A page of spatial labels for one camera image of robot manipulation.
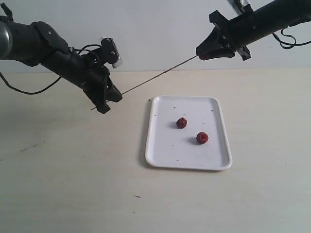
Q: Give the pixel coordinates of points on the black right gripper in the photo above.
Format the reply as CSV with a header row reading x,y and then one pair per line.
x,y
228,36

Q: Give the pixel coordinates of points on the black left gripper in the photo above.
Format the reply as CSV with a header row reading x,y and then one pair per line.
x,y
99,88

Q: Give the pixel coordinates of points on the thin metal skewer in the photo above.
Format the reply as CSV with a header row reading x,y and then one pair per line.
x,y
158,75

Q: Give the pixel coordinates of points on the red dried fruit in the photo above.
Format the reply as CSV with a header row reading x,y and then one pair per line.
x,y
181,123
202,137
204,57

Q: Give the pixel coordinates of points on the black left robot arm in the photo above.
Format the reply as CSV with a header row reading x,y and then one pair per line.
x,y
39,44

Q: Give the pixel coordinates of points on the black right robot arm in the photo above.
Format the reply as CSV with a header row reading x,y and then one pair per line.
x,y
278,15

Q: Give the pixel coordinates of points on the white rectangular plastic tray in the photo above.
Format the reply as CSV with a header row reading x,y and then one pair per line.
x,y
170,147

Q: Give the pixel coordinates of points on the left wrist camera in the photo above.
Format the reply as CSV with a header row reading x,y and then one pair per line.
x,y
110,51

